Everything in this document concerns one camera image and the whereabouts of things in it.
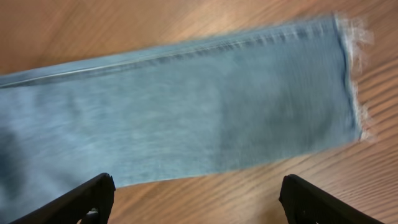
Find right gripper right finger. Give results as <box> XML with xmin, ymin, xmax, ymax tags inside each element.
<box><xmin>279</xmin><ymin>174</ymin><xmax>383</xmax><ymax>224</ymax></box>

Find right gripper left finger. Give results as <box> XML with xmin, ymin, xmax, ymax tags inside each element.
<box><xmin>12</xmin><ymin>173</ymin><xmax>116</xmax><ymax>224</ymax></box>

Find light blue denim jeans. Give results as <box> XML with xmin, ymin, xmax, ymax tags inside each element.
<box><xmin>1</xmin><ymin>15</ymin><xmax>373</xmax><ymax>223</ymax></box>

